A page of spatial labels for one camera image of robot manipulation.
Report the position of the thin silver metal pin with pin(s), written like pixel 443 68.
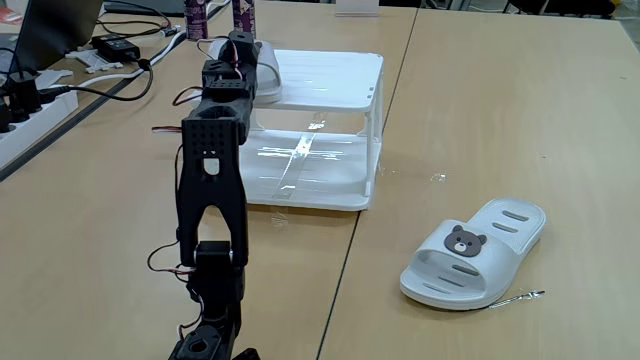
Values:
pixel 517 299

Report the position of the black power adapter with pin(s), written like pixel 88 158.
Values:
pixel 116 47

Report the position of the red flat item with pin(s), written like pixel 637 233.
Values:
pixel 10 16

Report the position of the black power plug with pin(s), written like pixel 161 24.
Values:
pixel 22 95

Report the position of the black laptop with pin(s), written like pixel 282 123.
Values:
pixel 55 30

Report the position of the white power strip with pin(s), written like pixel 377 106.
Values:
pixel 35 125

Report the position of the purple drink can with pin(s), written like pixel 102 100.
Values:
pixel 196 20
pixel 244 17

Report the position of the flat white plastic part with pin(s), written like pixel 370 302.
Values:
pixel 92 60

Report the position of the white bear slipper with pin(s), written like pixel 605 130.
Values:
pixel 470 270
pixel 270 75

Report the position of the white two-tier box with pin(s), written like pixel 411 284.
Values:
pixel 325 75

